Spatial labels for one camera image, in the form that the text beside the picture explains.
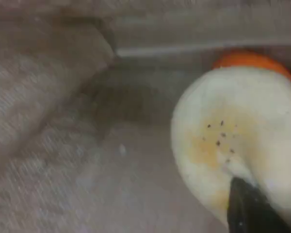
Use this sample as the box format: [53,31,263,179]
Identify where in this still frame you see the orange fruit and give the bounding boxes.
[212,50,291,83]

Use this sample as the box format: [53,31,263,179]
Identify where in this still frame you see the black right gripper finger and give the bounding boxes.
[229,178,291,233]

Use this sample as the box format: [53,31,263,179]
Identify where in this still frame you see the brown jute tote bag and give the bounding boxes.
[0,0,291,233]

